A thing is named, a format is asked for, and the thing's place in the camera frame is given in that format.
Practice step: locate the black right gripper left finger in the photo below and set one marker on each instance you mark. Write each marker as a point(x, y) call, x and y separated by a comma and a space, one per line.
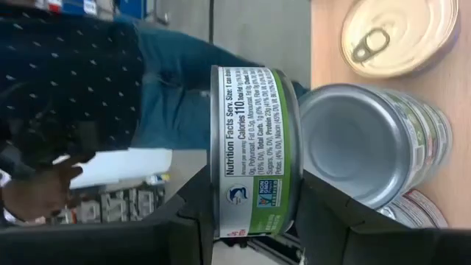
point(110, 244)

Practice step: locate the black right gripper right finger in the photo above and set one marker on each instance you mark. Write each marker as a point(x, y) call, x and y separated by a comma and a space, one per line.
point(368, 244)

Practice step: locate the Wild Planet can gold lid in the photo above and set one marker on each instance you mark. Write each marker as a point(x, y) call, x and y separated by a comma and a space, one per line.
point(399, 40)

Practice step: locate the white sheet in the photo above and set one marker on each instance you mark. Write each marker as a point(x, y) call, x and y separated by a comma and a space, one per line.
point(121, 167)

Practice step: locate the person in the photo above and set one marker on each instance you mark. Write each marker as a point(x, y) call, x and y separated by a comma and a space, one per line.
point(73, 73)

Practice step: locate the person's hand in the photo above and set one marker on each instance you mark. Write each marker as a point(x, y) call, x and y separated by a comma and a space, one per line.
point(40, 191)

